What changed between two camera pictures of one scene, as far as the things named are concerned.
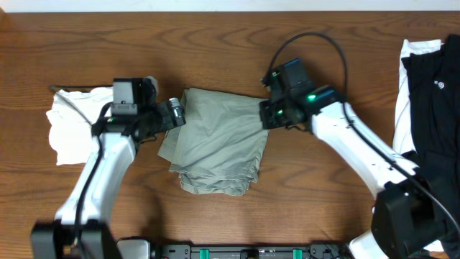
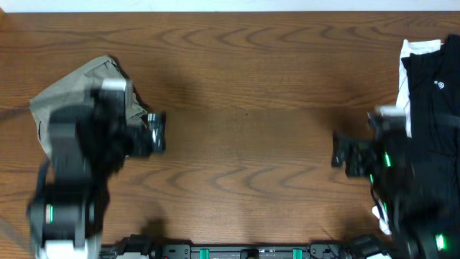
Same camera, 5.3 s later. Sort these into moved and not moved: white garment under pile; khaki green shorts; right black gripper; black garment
Moved: right black gripper; khaki green shorts
Not moved: white garment under pile; black garment
